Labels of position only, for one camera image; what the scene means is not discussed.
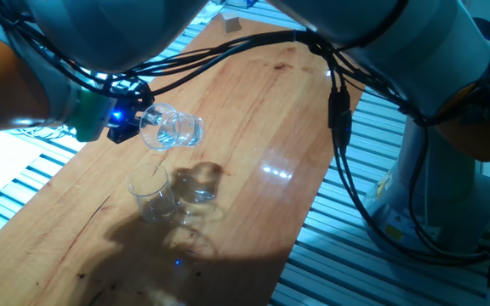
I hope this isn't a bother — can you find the clear glass tumbler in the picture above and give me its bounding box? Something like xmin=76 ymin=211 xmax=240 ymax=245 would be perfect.
xmin=126 ymin=163 xmax=179 ymax=224

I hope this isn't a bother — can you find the clear glass mug with handle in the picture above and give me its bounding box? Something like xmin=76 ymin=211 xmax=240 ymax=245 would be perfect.
xmin=139 ymin=102 xmax=206 ymax=152

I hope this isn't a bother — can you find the small wooden block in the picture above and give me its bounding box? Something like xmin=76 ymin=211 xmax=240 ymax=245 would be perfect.
xmin=220 ymin=10 xmax=242 ymax=34

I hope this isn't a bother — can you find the varnished wooden board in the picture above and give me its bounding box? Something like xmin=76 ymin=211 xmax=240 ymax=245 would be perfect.
xmin=0 ymin=16 xmax=365 ymax=306

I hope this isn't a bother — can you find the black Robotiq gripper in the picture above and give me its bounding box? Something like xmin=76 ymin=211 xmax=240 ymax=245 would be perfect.
xmin=106 ymin=95 xmax=163 ymax=145

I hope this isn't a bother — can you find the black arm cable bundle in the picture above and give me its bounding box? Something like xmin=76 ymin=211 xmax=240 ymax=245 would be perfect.
xmin=0 ymin=0 xmax=490 ymax=267

